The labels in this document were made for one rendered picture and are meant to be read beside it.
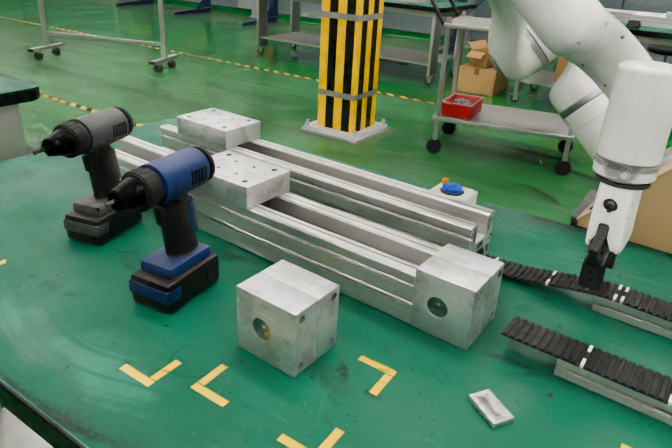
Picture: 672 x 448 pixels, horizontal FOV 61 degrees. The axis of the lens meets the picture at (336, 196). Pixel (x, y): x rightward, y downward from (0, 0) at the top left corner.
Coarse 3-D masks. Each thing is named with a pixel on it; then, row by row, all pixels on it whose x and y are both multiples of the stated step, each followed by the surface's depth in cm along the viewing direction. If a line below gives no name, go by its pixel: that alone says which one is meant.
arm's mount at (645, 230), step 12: (660, 168) 112; (660, 180) 106; (648, 192) 108; (660, 192) 106; (648, 204) 108; (660, 204) 107; (588, 216) 116; (636, 216) 110; (648, 216) 109; (660, 216) 108; (636, 228) 111; (648, 228) 109; (660, 228) 108; (636, 240) 111; (648, 240) 110; (660, 240) 109
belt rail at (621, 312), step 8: (600, 304) 89; (608, 304) 88; (616, 304) 87; (600, 312) 89; (608, 312) 88; (616, 312) 87; (624, 312) 87; (632, 312) 86; (640, 312) 85; (624, 320) 87; (632, 320) 86; (640, 320) 86; (648, 320) 85; (656, 320) 84; (664, 320) 83; (648, 328) 85; (656, 328) 84; (664, 328) 84; (664, 336) 84
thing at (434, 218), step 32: (160, 128) 137; (288, 160) 125; (320, 160) 121; (288, 192) 118; (320, 192) 112; (352, 192) 107; (384, 192) 112; (416, 192) 108; (384, 224) 107; (416, 224) 101; (448, 224) 97; (480, 224) 102
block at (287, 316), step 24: (288, 264) 79; (240, 288) 73; (264, 288) 73; (288, 288) 74; (312, 288) 74; (336, 288) 75; (240, 312) 75; (264, 312) 72; (288, 312) 69; (312, 312) 71; (336, 312) 76; (240, 336) 76; (264, 336) 74; (288, 336) 70; (312, 336) 73; (336, 336) 78; (264, 360) 75; (288, 360) 72; (312, 360) 75
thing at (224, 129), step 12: (180, 120) 131; (192, 120) 129; (204, 120) 129; (216, 120) 130; (228, 120) 130; (240, 120) 131; (252, 120) 131; (180, 132) 132; (192, 132) 129; (204, 132) 127; (216, 132) 125; (228, 132) 123; (240, 132) 126; (252, 132) 130; (216, 144) 126; (228, 144) 124; (240, 144) 130
